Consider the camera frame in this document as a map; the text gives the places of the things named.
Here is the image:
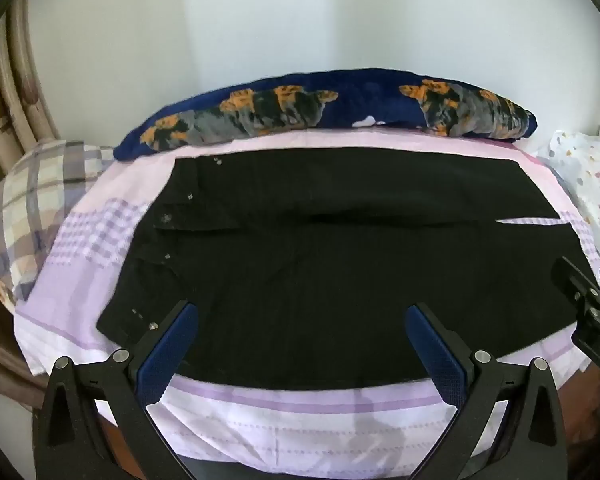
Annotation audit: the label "rattan headboard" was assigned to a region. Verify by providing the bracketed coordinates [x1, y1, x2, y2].
[0, 0, 61, 406]

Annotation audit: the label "plaid pillow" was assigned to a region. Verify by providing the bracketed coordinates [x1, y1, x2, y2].
[0, 140, 116, 311]

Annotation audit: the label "black pants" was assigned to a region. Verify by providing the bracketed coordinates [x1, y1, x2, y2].
[96, 147, 598, 392]

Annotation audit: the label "purple checked bed sheet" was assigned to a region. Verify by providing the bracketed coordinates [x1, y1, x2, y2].
[14, 127, 600, 480]

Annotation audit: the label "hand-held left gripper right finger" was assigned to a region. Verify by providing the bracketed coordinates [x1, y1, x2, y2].
[404, 302, 568, 480]

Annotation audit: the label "white dotted cloth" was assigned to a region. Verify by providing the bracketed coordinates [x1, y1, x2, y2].
[537, 122, 600, 281]

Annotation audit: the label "navy floral bolster pillow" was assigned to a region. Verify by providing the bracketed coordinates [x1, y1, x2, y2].
[114, 67, 538, 163]

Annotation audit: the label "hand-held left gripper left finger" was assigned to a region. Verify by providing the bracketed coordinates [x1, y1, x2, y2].
[32, 300, 201, 480]

